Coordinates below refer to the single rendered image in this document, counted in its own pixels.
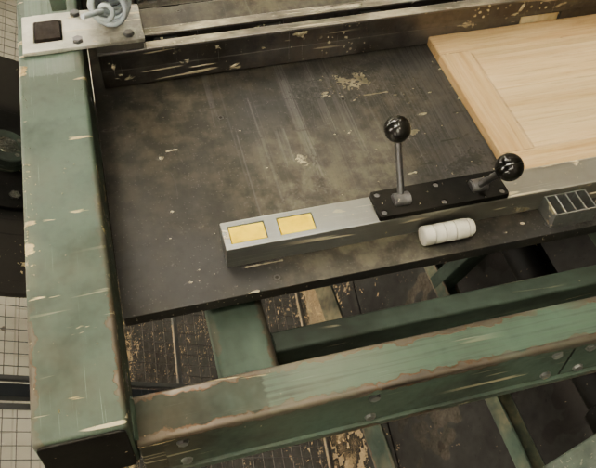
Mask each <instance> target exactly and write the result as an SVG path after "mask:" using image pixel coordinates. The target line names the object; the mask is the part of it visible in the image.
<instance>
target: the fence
mask: <svg viewBox="0 0 596 468"><path fill-rule="evenodd" d="M501 180H502V179H501ZM502 182H503V183H504V185H505V187H506V188H507V190H508V191H509V196H508V198H505V199H500V200H495V201H486V202H480V203H476V204H471V205H465V206H461V207H456V208H450V209H446V210H440V211H435V212H430V213H425V214H416V215H411V216H406V217H400V218H396V219H391V220H385V221H380V220H379V218H378V216H377V214H376V212H375V210H374V207H373V205H372V203H371V201H370V198H369V197H367V198H361V199H356V200H351V201H341V202H336V203H331V204H325V205H320V206H315V207H309V208H304V209H299V210H294V211H289V212H284V213H278V214H269V215H263V216H258V217H253V218H247V219H242V220H237V221H232V222H226V223H221V224H220V236H221V243H222V247H223V251H224V255H225V258H226V262H227V267H236V266H241V265H246V264H251V263H256V262H261V261H265V260H271V259H276V258H280V257H285V256H291V255H296V254H304V253H310V252H314V251H319V250H324V249H329V248H334V247H339V246H344V245H349V244H354V243H359V242H363V241H373V240H377V239H382V238H388V237H393V236H397V235H402V234H408V233H412V232H417V231H419V227H420V226H425V225H431V224H435V223H441V222H445V221H451V220H455V219H460V218H471V219H472V220H473V221H475V220H480V219H486V218H490V217H495V216H500V215H509V214H514V213H519V212H524V211H529V210H534V209H538V207H539V206H540V204H541V202H542V200H543V198H544V196H550V195H554V194H559V193H565V192H569V191H574V190H580V189H586V191H587V192H588V194H589V195H590V197H591V198H596V156H595V157H590V158H585V159H580V160H574V161H569V162H559V163H555V164H549V165H543V166H539V167H533V168H528V169H524V171H523V173H522V175H521V176H520V177H519V178H518V179H516V180H514V181H504V180H502ZM304 214H311V215H312V218H313V221H314V223H315V226H316V228H315V229H309V230H305V231H300V232H294V233H290V234H284V235H281V233H280V230H279V225H278V222H277V219H280V218H284V217H290V216H295V215H304ZM259 222H263V223H264V227H265V230H266V235H267V238H264V239H259V240H249V241H245V242H240V243H234V244H231V240H230V237H229V233H228V228H233V227H237V226H243V225H248V224H253V223H259Z"/></svg>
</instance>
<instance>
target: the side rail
mask: <svg viewBox="0 0 596 468"><path fill-rule="evenodd" d="M594 372H596V296H592V297H589V298H584V299H580V300H575V301H571V302H567V303H562V304H558V305H551V306H546V307H542V308H538V309H533V310H529V311H525V312H521V313H516V314H511V315H508V316H503V317H499V318H492V319H487V320H482V321H478V322H474V323H470V324H465V325H461V326H457V327H452V328H448V329H443V330H440V331H432V332H427V333H423V334H419V335H414V336H410V337H406V338H402V339H397V340H393V341H389V342H384V343H380V344H373V345H368V346H363V347H359V348H355V349H351V350H346V351H343V352H338V353H333V354H329V355H325V356H321V357H313V358H309V359H304V360H300V361H295V362H292V363H287V364H283V365H278V366H274V367H270V368H265V369H261V370H254V371H249V372H244V373H241V374H236V375H232V376H227V377H224V378H219V379H214V380H211V381H206V382H202V383H195V384H190V385H185V386H181V387H177V388H173V389H168V390H164V391H160V392H155V393H151V394H146V395H143V396H135V397H132V399H133V400H134V402H135V406H136V422H137V430H138V435H139V440H137V441H136V445H137V448H138V449H139V451H140V454H141V457H142V460H143V462H144V464H145V467H146V468H201V467H205V466H209V465H213V464H217V463H220V462H228V461H232V460H236V459H239V458H243V457H248V456H252V455H255V454H259V453H263V452H267V451H270V450H275V449H282V448H286V447H289V446H293V445H298V444H302V443H305V442H309V441H313V440H317V439H320V438H325V437H329V436H336V435H339V434H343V433H348V432H352V431H355V430H359V429H363V428H367V427H371V426H375V425H379V424H383V423H389V422H393V421H398V420H402V419H406V418H409V417H413V416H417V415H421V414H425V413H429V412H433V411H437V410H443V409H448V408H452V407H456V406H459V405H463V404H467V403H472V402H475V401H479V400H483V399H487V398H491V397H498V396H502V395H506V394H509V393H513V392H517V391H522V390H525V389H529V388H533V387H537V386H541V385H544V384H552V383H556V382H560V381H563V380H567V379H572V378H576V377H579V376H583V375H587V374H591V373H594Z"/></svg>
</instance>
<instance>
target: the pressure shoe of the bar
mask: <svg viewBox="0 0 596 468"><path fill-rule="evenodd" d="M558 13H559V12H553V13H547V14H539V15H533V16H525V17H521V18H520V21H519V24H524V23H530V22H538V21H544V20H556V19H557V16H558Z"/></svg>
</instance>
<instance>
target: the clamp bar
mask: <svg viewBox="0 0 596 468"><path fill-rule="evenodd" d="M86 12H89V10H88V9H87V10H78V9H73V10H71V11H70V12H63V13H53V14H45V15H37V16H31V17H24V18H21V27H22V50H23V56H24V57H30V56H40V55H47V54H55V53H62V52H67V51H74V50H82V49H88V48H96V49H97V56H98V60H99V65H100V69H101V74H102V78H103V83H104V86H105V88H111V87H117V86H125V85H137V84H144V83H150V82H157V81H164V80H171V79H177V78H184V77H190V76H197V75H204V74H211V73H218V72H230V71H236V70H244V69H250V68H257V67H264V66H270V65H277V64H284V63H291V62H297V61H304V60H310V59H323V58H330V57H337V56H343V55H350V54H356V53H364V52H370V51H377V50H384V49H390V48H397V47H404V46H416V45H423V44H427V43H428V38H429V37H430V36H437V35H443V34H450V33H463V32H469V31H476V30H483V29H490V28H497V27H503V26H511V25H517V24H519V21H520V18H521V17H525V16H533V15H539V14H547V13H553V12H559V13H558V16H557V19H564V18H571V17H577V16H585V15H591V14H596V0H366V1H358V2H351V3H343V4H336V5H328V6H315V7H308V8H300V9H293V10H285V11H278V12H270V13H263V14H255V15H248V16H240V17H233V18H225V19H211V20H204V21H196V22H189V23H181V24H174V25H166V26H159V27H151V28H145V29H143V27H142V22H141V18H140V14H139V9H138V5H137V4H132V5H131V9H130V13H129V15H128V16H127V18H126V20H125V21H124V23H123V24H121V25H119V26H117V27H106V26H104V25H101V24H99V23H97V22H96V21H95V20H94V19H93V18H88V19H81V17H80V16H81V14H83V13H86ZM47 20H59V23H60V24H61V30H62V40H60V41H53V42H45V43H38V44H35V43H34V25H33V23H34V22H39V21H47Z"/></svg>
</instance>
